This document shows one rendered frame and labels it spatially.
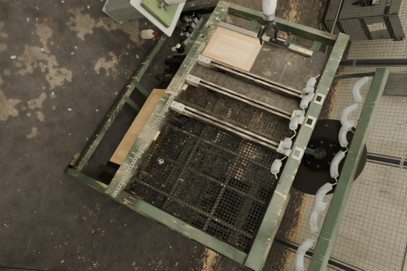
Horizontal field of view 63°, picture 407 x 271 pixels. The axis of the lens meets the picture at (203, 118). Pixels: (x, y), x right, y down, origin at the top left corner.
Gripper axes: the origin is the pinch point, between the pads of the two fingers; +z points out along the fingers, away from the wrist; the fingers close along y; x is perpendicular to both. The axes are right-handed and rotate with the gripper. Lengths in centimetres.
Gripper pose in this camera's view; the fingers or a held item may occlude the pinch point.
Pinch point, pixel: (268, 40)
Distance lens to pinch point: 289.6
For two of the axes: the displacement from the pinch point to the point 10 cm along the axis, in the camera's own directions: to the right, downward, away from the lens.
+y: 9.2, -3.6, 1.8
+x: -3.8, -6.3, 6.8
